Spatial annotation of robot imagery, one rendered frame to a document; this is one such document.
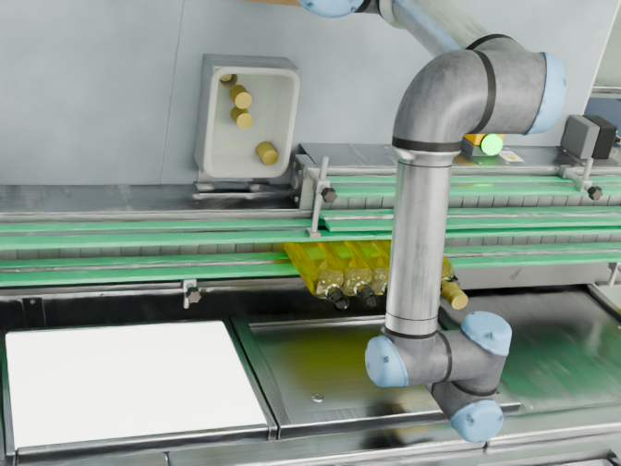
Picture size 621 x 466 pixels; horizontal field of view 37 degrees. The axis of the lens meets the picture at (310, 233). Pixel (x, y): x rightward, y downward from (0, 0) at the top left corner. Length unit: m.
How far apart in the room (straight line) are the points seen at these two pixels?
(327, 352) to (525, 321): 0.53
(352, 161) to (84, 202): 0.54
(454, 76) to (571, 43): 0.93
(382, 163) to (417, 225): 0.64
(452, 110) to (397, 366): 0.37
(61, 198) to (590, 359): 1.13
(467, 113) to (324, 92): 0.71
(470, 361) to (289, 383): 0.41
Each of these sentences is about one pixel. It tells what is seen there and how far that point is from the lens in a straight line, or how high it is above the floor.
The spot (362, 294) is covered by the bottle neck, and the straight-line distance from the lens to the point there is 1.70.
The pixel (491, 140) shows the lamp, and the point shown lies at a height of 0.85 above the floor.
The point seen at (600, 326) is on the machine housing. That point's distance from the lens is 2.17.
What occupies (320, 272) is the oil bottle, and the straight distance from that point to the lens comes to 1.72.
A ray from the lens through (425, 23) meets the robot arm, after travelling 1.50.
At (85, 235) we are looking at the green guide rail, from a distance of 1.72.
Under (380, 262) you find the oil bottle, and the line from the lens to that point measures 1.78.
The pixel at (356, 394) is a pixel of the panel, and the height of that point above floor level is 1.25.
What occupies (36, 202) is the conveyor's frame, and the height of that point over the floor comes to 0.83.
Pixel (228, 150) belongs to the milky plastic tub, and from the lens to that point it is 1.89.
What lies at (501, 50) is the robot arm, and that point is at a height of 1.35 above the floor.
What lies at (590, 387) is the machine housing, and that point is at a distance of 1.94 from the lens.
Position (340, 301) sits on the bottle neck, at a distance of 1.70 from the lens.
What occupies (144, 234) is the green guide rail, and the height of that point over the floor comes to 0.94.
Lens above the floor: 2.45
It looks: 56 degrees down
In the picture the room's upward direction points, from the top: 146 degrees clockwise
